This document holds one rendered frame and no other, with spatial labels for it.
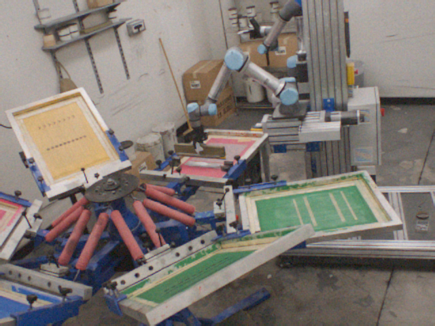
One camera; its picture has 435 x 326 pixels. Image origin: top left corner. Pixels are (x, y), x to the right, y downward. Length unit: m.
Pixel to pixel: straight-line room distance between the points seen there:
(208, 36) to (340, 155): 4.17
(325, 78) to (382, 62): 3.22
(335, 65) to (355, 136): 0.52
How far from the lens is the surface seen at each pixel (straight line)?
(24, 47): 4.74
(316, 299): 3.51
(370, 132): 3.39
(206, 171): 3.26
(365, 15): 6.36
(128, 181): 2.58
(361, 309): 3.45
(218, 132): 3.80
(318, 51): 3.26
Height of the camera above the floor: 2.43
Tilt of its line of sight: 26 degrees down
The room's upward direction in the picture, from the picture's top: 11 degrees counter-clockwise
